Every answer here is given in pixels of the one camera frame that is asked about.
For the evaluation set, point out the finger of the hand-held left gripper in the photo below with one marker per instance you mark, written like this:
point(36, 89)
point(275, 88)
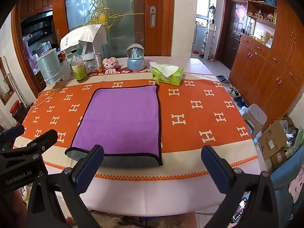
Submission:
point(14, 131)
point(45, 137)

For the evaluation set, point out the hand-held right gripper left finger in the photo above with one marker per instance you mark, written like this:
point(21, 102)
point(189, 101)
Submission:
point(91, 163)

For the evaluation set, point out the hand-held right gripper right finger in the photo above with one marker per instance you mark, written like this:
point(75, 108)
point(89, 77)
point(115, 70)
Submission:
point(213, 168)

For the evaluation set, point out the purple towel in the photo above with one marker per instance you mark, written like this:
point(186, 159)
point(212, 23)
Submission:
point(123, 121)

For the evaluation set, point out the smartphone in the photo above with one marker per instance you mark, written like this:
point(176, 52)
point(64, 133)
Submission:
point(239, 210)

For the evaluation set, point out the orange patterned blanket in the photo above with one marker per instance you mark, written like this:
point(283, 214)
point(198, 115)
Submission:
point(201, 114)

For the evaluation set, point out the large cardboard box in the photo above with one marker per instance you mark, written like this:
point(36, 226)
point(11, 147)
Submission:
point(270, 137)

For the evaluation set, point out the small cardboard box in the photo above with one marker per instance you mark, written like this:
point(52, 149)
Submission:
point(280, 158)

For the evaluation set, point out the grey plastic stool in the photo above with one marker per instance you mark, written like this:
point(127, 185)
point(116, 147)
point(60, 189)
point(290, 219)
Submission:
point(255, 115)

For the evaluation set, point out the clear glass jar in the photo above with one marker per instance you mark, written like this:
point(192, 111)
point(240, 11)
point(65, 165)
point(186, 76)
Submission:
point(67, 72)

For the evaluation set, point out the blue chair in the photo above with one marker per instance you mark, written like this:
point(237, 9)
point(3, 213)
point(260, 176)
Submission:
point(282, 180)

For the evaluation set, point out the blue shoes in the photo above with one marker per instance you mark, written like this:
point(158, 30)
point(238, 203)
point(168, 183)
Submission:
point(240, 101)

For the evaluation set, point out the yellow oil bottle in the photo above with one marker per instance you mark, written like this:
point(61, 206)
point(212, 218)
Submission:
point(79, 70)

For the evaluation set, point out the white sneakers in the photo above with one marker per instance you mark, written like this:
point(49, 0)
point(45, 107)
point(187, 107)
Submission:
point(233, 91)

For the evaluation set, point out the grey slippers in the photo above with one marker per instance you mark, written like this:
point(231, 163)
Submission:
point(223, 80)

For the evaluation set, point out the small metal-lid jar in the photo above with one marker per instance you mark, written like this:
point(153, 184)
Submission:
point(98, 61)

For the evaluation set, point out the white countertop appliance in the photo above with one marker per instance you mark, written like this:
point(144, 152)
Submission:
point(87, 52)

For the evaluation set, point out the pink toy figure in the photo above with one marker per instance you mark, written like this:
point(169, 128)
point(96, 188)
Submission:
point(111, 65)

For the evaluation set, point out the green tissue box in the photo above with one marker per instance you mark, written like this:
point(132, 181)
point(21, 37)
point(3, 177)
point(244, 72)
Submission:
point(167, 74)

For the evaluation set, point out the blue snow globe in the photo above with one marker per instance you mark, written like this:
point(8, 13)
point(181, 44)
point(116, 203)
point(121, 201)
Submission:
point(135, 60)

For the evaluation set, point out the white cloth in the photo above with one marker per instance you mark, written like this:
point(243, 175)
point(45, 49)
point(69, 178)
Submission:
point(87, 32)

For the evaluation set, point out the white shoe rack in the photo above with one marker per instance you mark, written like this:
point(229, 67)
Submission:
point(209, 42)

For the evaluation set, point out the dark wooden entrance door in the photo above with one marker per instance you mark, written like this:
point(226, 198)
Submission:
point(231, 42)

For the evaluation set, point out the wooden kitchen cabinets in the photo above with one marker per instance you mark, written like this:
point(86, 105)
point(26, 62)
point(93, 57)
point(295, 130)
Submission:
point(38, 0)

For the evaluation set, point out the gold door ornament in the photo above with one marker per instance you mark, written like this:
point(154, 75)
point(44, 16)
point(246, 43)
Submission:
point(104, 16)

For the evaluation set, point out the wooden framed glass door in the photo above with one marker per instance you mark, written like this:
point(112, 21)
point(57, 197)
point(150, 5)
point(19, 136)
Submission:
point(156, 40)

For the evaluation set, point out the red door ornament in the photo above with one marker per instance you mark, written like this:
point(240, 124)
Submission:
point(241, 11)

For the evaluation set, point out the wooden wall cabinet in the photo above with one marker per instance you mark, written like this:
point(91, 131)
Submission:
point(268, 71)

